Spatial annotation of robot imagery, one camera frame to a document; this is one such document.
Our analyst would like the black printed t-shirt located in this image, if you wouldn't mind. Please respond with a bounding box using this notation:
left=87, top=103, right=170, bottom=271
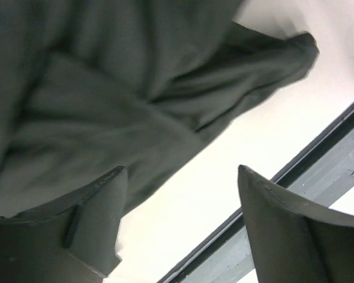
left=0, top=1, right=319, bottom=218

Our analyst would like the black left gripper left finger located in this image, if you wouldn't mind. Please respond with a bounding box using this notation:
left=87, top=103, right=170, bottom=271
left=0, top=166, right=127, bottom=282

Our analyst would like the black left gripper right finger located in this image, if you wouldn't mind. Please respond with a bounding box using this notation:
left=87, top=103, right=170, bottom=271
left=238, top=165, right=354, bottom=283

